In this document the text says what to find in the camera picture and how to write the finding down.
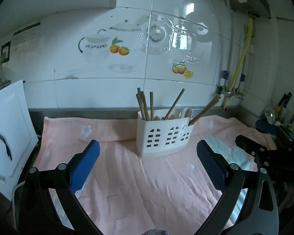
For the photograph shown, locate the wooden chopstick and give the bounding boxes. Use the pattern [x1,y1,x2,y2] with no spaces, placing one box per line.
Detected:
[140,91,150,121]
[163,89,185,120]
[136,88,146,120]
[149,91,154,121]
[189,95,221,126]

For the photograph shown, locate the kitchen utensils rack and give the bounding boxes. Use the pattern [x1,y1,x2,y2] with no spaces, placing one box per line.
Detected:
[255,92,294,142]

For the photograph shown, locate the pink floral towel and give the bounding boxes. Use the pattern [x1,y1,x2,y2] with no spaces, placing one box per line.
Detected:
[35,116,276,234]

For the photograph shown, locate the chrome angle valve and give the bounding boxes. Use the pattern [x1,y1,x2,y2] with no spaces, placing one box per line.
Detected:
[216,85,245,100]

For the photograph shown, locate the white cutting board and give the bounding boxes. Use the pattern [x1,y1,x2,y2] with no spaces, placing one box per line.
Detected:
[0,81,38,201]

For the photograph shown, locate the white plastic utensil holder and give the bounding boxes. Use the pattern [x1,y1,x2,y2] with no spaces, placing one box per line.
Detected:
[136,108,193,158]

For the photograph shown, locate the black cable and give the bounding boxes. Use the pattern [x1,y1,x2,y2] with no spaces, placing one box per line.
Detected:
[0,133,14,161]

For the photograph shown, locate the yellow gas hose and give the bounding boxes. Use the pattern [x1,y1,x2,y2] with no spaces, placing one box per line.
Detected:
[221,18,253,109]

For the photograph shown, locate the wall power socket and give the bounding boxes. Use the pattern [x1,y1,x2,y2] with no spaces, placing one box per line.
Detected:
[0,41,11,65]

